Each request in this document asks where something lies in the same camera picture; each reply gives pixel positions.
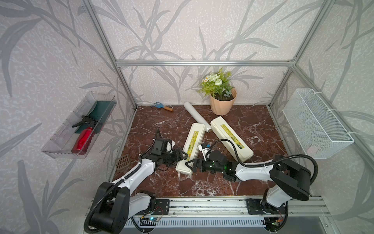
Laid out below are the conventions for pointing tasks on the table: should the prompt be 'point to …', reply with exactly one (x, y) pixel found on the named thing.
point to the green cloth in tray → (97, 116)
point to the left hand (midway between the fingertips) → (185, 158)
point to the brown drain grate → (122, 162)
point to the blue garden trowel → (158, 105)
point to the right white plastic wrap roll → (196, 117)
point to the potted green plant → (222, 94)
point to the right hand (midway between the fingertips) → (189, 164)
